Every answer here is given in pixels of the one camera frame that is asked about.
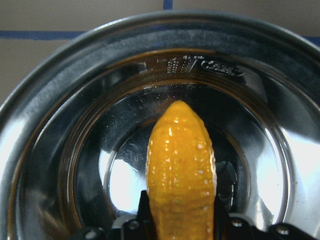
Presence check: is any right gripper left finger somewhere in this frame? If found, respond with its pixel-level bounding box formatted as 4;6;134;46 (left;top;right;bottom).
137;190;153;225

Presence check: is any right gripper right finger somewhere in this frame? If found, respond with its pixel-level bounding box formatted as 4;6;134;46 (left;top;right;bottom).
214;195;230;225

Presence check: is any yellow corn cob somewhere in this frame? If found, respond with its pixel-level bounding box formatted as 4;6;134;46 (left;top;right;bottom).
145;100;217;240

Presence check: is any pale green electric pot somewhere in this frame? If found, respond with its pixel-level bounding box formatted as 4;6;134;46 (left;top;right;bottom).
0;11;320;240

